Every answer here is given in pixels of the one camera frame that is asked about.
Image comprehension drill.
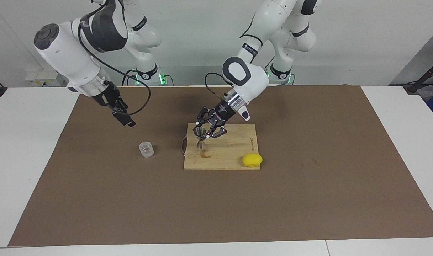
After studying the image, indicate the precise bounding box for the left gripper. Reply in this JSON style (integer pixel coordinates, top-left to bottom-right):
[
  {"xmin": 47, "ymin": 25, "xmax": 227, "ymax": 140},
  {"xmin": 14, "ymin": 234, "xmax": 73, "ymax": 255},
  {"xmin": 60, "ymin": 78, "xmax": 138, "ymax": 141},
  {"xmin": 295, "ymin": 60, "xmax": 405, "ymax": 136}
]
[{"xmin": 192, "ymin": 100, "xmax": 237, "ymax": 140}]

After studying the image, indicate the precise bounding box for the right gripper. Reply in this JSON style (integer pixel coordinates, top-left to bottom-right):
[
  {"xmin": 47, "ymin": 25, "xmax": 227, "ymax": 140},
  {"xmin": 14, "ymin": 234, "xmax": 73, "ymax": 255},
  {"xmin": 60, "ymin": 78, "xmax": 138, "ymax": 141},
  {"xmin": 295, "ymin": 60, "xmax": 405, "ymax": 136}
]
[{"xmin": 91, "ymin": 81, "xmax": 126, "ymax": 108}]

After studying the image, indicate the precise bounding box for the metal jigger cup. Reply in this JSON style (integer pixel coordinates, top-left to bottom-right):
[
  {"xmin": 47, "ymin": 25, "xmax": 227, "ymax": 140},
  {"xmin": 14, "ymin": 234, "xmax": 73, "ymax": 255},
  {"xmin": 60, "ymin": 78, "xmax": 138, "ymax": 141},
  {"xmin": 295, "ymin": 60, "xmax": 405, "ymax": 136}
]
[{"xmin": 194, "ymin": 128, "xmax": 206, "ymax": 150}]

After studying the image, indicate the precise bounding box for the bamboo cutting board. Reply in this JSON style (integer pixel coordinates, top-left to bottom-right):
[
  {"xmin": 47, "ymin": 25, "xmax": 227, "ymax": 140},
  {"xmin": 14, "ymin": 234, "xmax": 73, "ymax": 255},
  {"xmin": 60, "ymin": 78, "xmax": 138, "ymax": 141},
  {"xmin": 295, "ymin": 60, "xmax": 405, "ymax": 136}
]
[{"xmin": 181, "ymin": 123, "xmax": 262, "ymax": 171}]

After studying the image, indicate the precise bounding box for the yellow lemon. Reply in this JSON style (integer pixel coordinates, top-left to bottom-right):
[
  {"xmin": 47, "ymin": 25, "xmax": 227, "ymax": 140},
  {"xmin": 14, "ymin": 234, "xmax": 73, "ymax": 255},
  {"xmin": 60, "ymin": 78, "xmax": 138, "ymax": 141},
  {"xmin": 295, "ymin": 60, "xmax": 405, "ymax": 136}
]
[{"xmin": 242, "ymin": 153, "xmax": 264, "ymax": 168}]

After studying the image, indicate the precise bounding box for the white power socket box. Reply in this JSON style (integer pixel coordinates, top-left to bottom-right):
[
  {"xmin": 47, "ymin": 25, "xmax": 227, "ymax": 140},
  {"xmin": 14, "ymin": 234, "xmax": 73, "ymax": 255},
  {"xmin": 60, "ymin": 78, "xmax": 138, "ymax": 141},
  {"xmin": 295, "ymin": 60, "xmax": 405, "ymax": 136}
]
[{"xmin": 25, "ymin": 70, "xmax": 66, "ymax": 88}]

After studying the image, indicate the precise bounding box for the clear glass cup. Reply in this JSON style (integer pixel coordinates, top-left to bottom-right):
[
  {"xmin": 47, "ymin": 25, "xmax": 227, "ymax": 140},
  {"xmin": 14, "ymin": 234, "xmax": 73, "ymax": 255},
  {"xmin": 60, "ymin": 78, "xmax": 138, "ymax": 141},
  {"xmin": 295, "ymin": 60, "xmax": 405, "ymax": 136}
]
[{"xmin": 138, "ymin": 141, "xmax": 155, "ymax": 159}]

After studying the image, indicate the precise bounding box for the black cable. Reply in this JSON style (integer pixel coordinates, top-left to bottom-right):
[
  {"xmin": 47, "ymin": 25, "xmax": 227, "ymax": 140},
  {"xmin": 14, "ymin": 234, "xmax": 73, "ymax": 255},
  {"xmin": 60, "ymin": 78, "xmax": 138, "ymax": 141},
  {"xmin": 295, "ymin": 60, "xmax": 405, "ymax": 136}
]
[
  {"xmin": 78, "ymin": 21, "xmax": 152, "ymax": 116},
  {"xmin": 205, "ymin": 72, "xmax": 227, "ymax": 102}
]

